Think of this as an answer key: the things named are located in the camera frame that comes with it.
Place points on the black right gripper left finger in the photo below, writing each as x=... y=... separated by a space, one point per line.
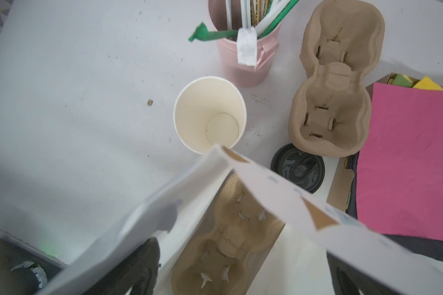
x=136 y=274

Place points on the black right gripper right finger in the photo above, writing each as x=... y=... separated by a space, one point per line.
x=346 y=280

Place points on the cartoon animal paper gift bag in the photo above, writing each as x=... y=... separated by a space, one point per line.
x=175 y=213

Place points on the pulp two cup carrier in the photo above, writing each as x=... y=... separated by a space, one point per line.
x=225 y=260

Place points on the black plastic cup lid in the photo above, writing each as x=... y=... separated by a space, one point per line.
x=301 y=168

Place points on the green straw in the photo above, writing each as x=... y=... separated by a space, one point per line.
x=275 y=13

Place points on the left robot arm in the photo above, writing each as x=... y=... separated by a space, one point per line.
x=22 y=272

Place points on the brown napkin tray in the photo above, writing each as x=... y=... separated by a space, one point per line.
x=342 y=194

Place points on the magenta paper napkin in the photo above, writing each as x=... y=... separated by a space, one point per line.
x=400 y=168

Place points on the black sleeved paper cup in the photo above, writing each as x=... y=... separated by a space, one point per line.
x=210 y=111

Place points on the pink metal straw bucket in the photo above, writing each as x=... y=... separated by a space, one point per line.
x=267 y=47

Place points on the stacked pulp cup carriers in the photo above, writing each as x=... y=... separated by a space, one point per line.
x=331 y=111

